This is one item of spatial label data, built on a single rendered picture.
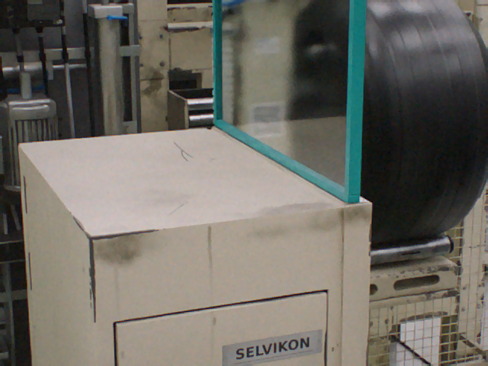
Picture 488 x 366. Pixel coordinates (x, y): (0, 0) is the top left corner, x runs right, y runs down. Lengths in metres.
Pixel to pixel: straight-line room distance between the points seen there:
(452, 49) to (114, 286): 1.10
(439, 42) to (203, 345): 1.02
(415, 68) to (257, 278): 0.86
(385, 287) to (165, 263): 1.05
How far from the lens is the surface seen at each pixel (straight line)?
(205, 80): 2.71
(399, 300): 2.32
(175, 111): 2.58
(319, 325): 1.42
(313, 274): 1.39
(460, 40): 2.19
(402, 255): 2.31
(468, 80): 2.15
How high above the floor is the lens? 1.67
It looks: 16 degrees down
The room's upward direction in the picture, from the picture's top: straight up
